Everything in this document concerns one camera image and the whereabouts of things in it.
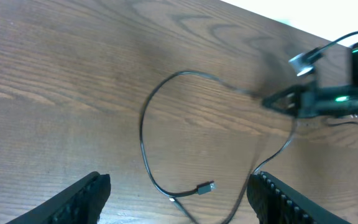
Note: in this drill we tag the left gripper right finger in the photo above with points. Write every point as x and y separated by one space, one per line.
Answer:
275 202

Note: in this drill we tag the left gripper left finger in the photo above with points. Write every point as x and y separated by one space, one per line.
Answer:
80 203

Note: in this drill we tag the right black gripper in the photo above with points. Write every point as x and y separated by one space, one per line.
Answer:
313 101

